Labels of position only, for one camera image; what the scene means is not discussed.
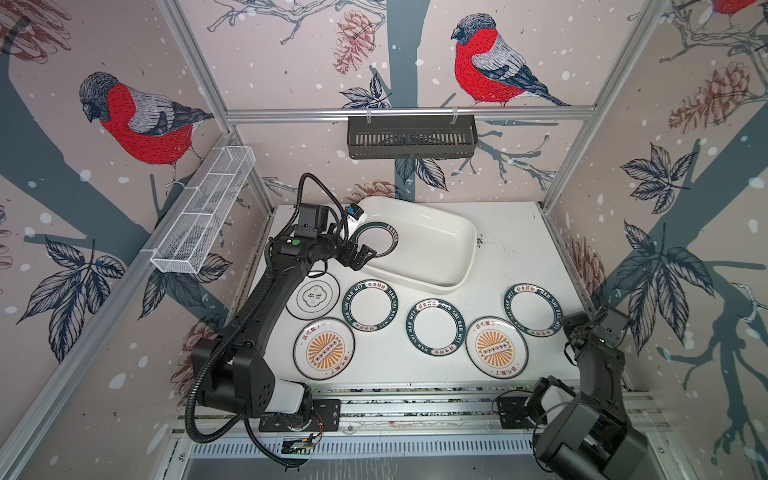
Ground green rim plate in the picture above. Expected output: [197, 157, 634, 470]
[341, 279, 399, 332]
[503, 283, 563, 338]
[405, 298, 466, 357]

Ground orange sunburst plate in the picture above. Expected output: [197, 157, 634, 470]
[293, 317, 356, 381]
[465, 316, 529, 380]

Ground green red ring plate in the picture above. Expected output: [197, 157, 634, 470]
[352, 222, 399, 258]

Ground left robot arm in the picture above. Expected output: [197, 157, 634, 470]
[185, 234, 376, 419]

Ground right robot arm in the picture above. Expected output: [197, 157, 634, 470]
[525, 307, 648, 479]

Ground white plastic bin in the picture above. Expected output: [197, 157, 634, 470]
[359, 197, 477, 295]

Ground white black line plate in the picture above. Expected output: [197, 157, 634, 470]
[285, 270, 340, 321]

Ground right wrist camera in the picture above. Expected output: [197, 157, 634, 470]
[599, 307, 632, 342]

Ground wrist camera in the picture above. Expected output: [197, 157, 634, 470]
[345, 203, 367, 237]
[599, 307, 632, 342]

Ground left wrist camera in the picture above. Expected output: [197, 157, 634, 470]
[345, 203, 367, 237]

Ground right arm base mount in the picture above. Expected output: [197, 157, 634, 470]
[494, 396, 535, 430]

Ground black hanging wire basket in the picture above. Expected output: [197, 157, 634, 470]
[347, 115, 478, 160]

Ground white mesh wall shelf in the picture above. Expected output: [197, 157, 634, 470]
[151, 146, 255, 274]

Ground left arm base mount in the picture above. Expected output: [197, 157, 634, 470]
[258, 399, 341, 434]

